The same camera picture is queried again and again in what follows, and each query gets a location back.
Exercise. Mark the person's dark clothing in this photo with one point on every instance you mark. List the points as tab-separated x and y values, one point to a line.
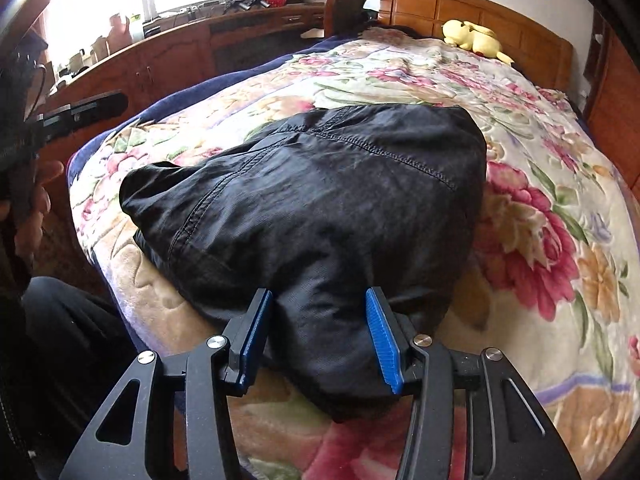
65	335

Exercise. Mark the red bowl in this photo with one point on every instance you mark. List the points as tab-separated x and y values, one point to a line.
275	1

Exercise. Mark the wooden chair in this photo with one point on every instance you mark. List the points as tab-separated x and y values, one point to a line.
345	10

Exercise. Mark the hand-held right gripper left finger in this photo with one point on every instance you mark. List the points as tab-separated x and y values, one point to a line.
255	340

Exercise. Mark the black jacket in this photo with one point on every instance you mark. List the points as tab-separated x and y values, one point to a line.
325	200

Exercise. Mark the beige jug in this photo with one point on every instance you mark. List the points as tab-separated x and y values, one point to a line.
120	32

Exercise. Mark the wooden slatted wardrobe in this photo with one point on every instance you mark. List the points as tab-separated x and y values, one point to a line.
620	110

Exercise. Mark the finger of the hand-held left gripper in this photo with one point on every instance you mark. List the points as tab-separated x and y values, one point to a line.
90	107

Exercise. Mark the wooden bed headboard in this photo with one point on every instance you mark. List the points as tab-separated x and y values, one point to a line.
525	35

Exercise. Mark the long wooden cabinet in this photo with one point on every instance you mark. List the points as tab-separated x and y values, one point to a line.
165	65

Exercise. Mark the person's left hand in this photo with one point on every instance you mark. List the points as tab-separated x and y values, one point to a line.
35	235

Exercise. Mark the yellow plush toy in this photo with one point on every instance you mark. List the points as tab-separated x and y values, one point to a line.
470	35

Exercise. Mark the dark blue bed sheet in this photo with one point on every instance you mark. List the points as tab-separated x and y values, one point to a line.
225	80

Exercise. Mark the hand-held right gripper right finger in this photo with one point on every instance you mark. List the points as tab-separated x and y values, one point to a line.
382	340

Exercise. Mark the floral blanket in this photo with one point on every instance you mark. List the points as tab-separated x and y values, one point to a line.
550	210

